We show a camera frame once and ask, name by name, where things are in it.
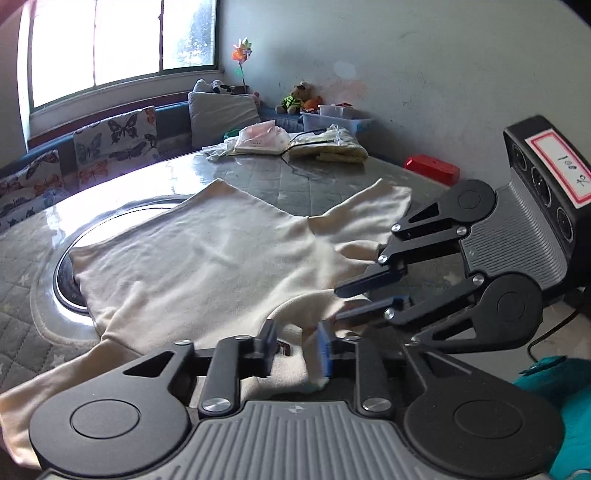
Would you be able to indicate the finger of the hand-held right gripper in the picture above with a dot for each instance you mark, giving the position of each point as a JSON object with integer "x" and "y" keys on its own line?
{"x": 369, "y": 312}
{"x": 369, "y": 279}

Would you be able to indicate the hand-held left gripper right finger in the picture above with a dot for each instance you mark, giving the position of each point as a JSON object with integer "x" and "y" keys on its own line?
{"x": 324, "y": 353}

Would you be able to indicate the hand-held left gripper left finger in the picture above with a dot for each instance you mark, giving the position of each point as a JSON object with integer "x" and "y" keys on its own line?
{"x": 269, "y": 347}

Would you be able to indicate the cream shirt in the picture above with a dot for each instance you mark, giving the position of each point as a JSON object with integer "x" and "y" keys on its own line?
{"x": 207, "y": 258}

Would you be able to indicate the red box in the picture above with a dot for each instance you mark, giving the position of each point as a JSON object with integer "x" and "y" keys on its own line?
{"x": 431, "y": 168}

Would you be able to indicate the pale yellow folded cloth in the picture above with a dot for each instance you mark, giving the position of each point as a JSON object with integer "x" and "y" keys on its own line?
{"x": 332, "y": 146}

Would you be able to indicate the clear plastic storage box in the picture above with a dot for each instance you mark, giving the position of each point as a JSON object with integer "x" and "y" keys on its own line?
{"x": 337, "y": 119}

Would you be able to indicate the pink and white garment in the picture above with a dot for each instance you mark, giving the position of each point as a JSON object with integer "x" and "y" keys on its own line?
{"x": 261, "y": 137}

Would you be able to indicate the teal cloth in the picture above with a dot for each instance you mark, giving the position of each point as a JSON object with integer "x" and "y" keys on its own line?
{"x": 570, "y": 406}

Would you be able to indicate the brown teddy bear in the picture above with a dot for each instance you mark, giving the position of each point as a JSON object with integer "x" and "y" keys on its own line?
{"x": 295, "y": 98}

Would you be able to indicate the clear plastic bag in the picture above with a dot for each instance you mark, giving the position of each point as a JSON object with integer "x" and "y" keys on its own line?
{"x": 220, "y": 150}

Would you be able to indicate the round black table hob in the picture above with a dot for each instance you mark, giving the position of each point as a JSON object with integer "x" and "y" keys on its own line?
{"x": 64, "y": 281}

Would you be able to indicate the grey cushion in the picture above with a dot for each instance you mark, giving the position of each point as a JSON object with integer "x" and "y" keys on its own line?
{"x": 221, "y": 115}

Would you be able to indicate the blue sofa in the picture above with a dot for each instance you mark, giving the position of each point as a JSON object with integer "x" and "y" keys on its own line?
{"x": 173, "y": 127}

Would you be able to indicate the black and white plush toy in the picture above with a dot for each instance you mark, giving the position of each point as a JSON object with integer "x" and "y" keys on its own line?
{"x": 221, "y": 86}

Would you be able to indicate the grey quilted table cover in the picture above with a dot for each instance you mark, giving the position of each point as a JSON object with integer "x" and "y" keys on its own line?
{"x": 27, "y": 323}

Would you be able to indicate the butterfly print cushion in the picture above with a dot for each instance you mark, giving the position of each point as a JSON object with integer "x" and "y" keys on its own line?
{"x": 117, "y": 143}
{"x": 27, "y": 189}

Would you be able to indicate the colourful pinwheel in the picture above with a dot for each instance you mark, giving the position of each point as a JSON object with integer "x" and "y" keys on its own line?
{"x": 242, "y": 54}

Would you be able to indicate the window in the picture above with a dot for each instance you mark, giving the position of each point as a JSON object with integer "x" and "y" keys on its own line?
{"x": 115, "y": 41}

